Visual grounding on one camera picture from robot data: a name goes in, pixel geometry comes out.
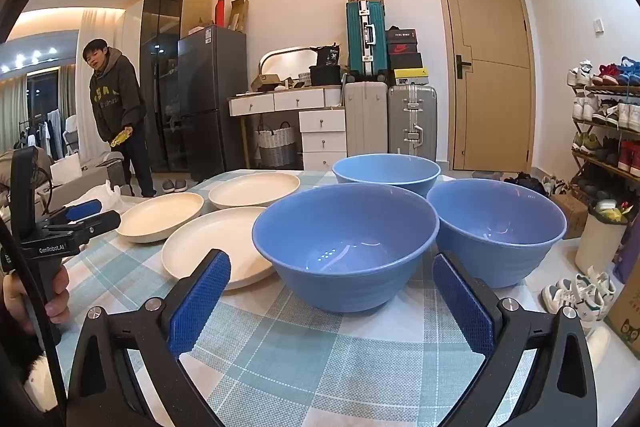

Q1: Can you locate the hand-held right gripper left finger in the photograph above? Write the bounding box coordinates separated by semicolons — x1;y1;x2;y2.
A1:
66;249;233;427

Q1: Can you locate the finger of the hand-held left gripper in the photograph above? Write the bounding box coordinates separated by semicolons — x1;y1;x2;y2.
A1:
42;199;103;230
70;209;122;242

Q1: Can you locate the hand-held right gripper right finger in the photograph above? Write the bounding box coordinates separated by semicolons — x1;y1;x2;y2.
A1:
431;252;596;427

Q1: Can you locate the cream plate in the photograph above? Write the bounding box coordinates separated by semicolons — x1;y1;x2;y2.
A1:
161;206;277;291
115;192;205;244
208;172;301;210

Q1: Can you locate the blue bowl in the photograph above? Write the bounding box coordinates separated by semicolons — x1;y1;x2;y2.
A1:
332;153;441;198
251;184;440;314
426;178;568;289

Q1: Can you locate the person's left hand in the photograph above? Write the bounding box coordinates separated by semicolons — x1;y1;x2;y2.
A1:
2;264;71;333

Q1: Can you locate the white plastic bag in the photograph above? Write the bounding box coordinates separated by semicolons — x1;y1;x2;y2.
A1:
75;181;123;214

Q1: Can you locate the beige sofa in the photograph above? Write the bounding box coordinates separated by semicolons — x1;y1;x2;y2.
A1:
47;152;126;212

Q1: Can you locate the clothes rack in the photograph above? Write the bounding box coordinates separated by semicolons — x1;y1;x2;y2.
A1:
17;107;81;158

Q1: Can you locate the white green sneaker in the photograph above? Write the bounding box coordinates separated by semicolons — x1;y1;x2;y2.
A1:
575;266;618;323
542;278;596;338

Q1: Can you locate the white curtain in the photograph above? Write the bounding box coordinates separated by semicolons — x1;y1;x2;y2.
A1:
75;9;126;162

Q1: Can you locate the scattered pile of shoes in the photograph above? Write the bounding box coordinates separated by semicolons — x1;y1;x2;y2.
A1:
502;172;568;198

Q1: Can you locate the small brown cardboard box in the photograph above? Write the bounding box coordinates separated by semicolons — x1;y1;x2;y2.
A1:
550;194;590;240

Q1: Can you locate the white trash bin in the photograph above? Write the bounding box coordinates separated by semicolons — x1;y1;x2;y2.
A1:
575;202;628;275

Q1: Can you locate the cartoon printed cardboard box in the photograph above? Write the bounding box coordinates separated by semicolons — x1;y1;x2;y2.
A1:
602;252;640;348

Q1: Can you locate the dark grey refrigerator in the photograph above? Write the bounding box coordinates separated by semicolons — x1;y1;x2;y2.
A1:
177;25;248;182

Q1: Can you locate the black glass cabinet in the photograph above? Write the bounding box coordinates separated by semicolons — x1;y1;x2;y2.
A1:
139;0;213;172

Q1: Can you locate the woven laundry basket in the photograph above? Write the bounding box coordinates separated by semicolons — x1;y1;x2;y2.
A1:
255;122;298;168

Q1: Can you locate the purple bag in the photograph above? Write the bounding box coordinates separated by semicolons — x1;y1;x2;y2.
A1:
612;212;640;285

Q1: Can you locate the silver suitcase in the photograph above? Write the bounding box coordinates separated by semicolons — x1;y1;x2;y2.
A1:
388;84;438;162

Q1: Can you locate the beige suitcase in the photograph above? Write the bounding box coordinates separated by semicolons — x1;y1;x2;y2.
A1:
344;81;390;158

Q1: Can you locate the white dresser desk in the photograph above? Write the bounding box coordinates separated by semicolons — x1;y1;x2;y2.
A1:
228;87;348;172

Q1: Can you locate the shoe rack with shoes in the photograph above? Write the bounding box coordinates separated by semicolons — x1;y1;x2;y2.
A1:
567;57;640;202

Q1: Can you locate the arched mirror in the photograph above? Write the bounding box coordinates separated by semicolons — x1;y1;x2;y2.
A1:
257;48;321;80

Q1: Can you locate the open cardboard box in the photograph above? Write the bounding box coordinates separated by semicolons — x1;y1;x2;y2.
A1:
229;0;250;32

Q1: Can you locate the wooden door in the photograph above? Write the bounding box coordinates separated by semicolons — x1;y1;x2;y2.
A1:
432;0;536;172

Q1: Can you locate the black fabric bag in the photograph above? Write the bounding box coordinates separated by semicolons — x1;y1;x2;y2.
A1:
309;65;342;88

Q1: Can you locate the black paper bag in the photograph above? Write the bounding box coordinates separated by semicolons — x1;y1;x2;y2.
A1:
316;46;342;68

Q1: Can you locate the teal suitcase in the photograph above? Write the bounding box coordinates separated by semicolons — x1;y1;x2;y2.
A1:
346;0;387;80

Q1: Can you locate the black cable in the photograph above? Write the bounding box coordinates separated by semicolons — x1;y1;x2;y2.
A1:
0;217;66;423

